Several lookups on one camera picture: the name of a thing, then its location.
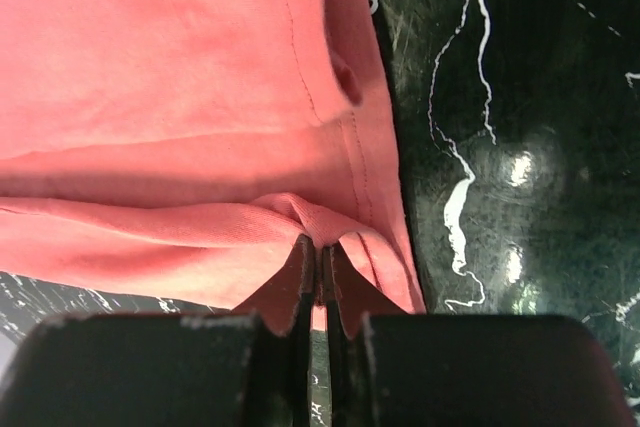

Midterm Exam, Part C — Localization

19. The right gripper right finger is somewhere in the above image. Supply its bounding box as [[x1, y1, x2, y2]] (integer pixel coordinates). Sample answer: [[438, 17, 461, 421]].
[[322, 245, 635, 426]]

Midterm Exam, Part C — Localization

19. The coral red t shirt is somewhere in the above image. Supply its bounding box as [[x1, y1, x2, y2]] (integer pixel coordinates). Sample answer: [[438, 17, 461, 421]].
[[1, 0, 425, 313]]

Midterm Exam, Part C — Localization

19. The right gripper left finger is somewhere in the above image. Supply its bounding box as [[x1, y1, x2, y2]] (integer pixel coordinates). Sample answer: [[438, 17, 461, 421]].
[[1, 236, 315, 426]]

